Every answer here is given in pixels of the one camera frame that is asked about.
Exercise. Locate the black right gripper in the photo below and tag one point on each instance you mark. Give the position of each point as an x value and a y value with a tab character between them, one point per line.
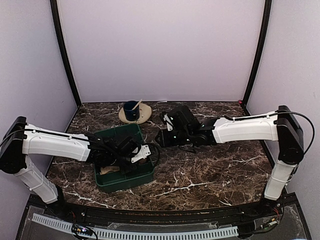
165	141

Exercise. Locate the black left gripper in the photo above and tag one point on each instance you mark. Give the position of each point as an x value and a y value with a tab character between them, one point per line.
126	170

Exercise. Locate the striped cream red sock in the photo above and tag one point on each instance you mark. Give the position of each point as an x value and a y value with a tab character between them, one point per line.
108	169

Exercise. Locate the tan brown sock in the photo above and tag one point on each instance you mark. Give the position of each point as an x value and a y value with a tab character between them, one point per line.
143	161

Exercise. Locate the green plastic divided tray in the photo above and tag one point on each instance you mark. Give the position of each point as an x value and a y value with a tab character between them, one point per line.
115	181

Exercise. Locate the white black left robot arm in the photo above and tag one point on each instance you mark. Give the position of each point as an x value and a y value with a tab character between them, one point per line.
23	140

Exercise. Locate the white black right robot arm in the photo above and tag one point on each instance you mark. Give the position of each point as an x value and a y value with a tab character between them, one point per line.
281	126

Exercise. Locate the cream ceramic saucer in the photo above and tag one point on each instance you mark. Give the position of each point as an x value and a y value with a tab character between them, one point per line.
145	112

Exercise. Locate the blue enamel mug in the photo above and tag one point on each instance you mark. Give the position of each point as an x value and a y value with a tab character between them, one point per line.
131	111

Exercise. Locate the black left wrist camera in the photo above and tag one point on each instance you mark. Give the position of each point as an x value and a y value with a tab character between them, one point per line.
140	153

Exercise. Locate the white slotted cable duct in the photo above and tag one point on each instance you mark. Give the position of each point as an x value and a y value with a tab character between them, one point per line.
121	231

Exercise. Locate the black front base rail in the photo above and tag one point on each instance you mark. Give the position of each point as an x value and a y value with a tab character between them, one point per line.
238	214

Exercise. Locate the black left corner post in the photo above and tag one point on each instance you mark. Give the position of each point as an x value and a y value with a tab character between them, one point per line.
63	51

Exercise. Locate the black corner post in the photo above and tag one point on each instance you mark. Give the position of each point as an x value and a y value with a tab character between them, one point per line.
63	51
258	53

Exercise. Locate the black right corner post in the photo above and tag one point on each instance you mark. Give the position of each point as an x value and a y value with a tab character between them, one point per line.
258	53

